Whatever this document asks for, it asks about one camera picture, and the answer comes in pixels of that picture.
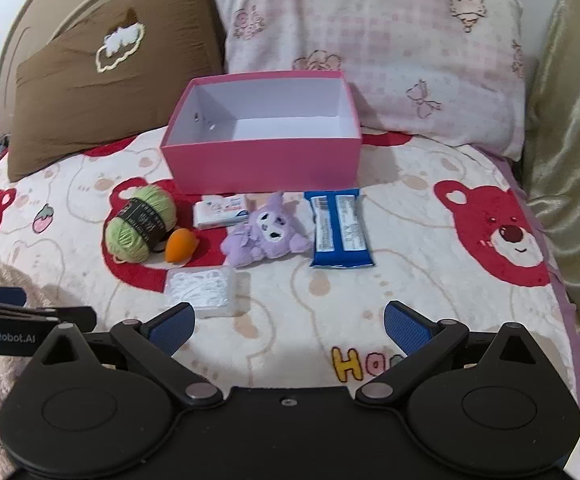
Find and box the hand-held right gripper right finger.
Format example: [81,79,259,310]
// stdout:
[355,300,547,407]

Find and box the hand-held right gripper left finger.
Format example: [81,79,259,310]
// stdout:
[30,302,224,408]

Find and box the orange makeup sponge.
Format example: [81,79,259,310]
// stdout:
[164,228,201,265]

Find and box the green yarn ball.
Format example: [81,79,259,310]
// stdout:
[102,184,179,265]

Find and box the blue snack packet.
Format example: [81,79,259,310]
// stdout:
[303,188,376,269]

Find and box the white tissue packet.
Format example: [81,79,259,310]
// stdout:
[192,192,249,231]

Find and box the purple plush toy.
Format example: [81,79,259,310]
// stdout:
[219,190,314,267]

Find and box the pink cardboard box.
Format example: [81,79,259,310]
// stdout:
[159,70,364,196]

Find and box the beige fluffy blanket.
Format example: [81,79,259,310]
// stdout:
[0,259,88,480]

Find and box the red bear printed blanket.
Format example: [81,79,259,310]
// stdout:
[0,127,580,461]

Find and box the brown pillow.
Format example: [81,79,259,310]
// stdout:
[7,0,226,184]

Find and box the gold satin cloth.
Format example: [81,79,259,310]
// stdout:
[519,0,580,461]

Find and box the pink checked pillow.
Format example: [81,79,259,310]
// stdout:
[202,0,529,161]

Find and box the beige headboard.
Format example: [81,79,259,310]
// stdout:
[0,0,206,136]

